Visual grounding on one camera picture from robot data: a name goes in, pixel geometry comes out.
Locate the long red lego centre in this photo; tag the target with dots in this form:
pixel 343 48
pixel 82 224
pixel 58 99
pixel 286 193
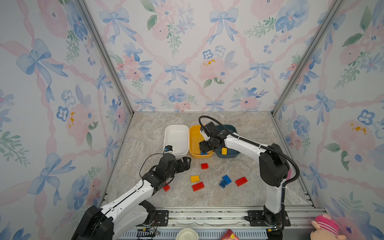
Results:
pixel 198 186

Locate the small red lego brick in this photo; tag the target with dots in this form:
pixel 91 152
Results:
pixel 204 166

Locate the pink plush toy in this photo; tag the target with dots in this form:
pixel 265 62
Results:
pixel 325 229

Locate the white bowl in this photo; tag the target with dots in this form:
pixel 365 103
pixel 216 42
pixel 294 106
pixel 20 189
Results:
pixel 187 234

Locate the red packet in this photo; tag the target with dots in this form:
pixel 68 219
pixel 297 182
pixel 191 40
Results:
pixel 229 235

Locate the small dark blue lego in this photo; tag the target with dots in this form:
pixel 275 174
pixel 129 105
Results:
pixel 223 184

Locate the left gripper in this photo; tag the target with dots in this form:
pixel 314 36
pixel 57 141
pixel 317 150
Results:
pixel 186 165

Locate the dark teal plastic container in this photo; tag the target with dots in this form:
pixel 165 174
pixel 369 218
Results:
pixel 230 152

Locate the yellow plastic container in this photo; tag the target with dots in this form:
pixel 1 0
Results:
pixel 195 139

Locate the red lego brick right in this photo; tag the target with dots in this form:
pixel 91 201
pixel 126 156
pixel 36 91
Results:
pixel 241 181

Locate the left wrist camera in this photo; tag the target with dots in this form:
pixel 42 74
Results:
pixel 168 149

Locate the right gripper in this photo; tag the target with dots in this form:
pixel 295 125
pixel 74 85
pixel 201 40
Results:
pixel 203 148

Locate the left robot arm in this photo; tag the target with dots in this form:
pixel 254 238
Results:
pixel 109 221

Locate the red lego brick left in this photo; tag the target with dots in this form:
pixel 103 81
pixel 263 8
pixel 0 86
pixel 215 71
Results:
pixel 166 188

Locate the white plastic container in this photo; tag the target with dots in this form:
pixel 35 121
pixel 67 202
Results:
pixel 178 137

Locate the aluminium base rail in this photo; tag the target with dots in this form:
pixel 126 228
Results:
pixel 247 223

